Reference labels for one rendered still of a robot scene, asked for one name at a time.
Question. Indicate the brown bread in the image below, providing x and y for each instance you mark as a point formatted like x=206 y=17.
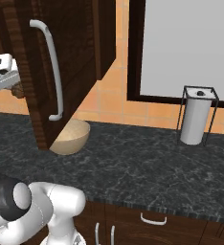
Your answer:
x=18 y=91

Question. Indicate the dark framed window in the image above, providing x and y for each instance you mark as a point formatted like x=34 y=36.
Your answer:
x=187 y=48

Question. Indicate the dark wood base cabinet door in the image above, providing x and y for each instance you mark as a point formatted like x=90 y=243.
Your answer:
x=90 y=220

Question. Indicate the dark wood drawer front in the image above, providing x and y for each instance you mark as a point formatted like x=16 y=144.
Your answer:
x=174 y=231

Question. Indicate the white paper towel roll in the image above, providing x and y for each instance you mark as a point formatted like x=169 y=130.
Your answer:
x=195 y=119

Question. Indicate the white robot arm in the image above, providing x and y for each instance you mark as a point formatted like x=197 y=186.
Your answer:
x=56 y=204

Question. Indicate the tan round basket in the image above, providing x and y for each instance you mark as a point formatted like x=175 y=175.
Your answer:
x=73 y=137

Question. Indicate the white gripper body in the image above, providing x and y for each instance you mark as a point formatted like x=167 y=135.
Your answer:
x=4 y=79

